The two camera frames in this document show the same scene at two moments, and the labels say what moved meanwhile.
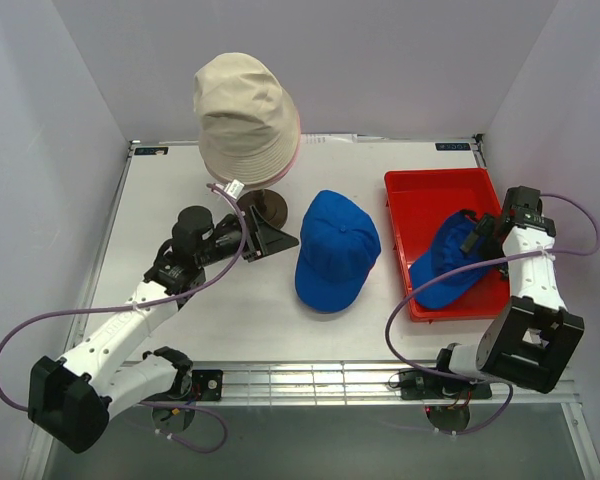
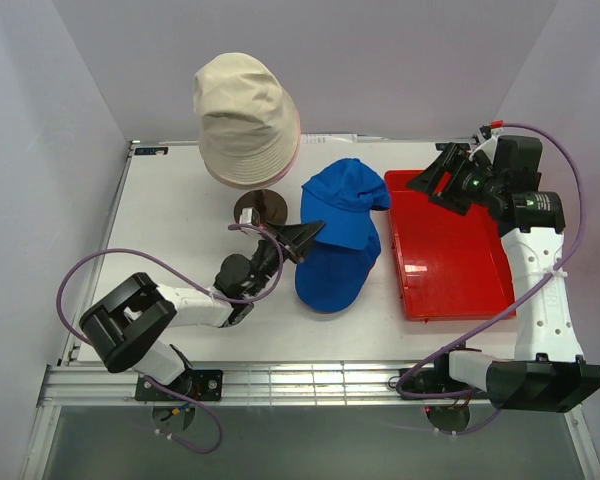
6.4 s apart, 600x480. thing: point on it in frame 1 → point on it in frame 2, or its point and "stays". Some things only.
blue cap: [448, 256] → [342, 197]
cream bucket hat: [247, 127] stays
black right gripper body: [483, 228] → [451, 176]
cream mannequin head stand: [269, 203] stays
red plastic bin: [419, 203] stays
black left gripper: [253, 238] → [285, 244]
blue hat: [339, 246] stays
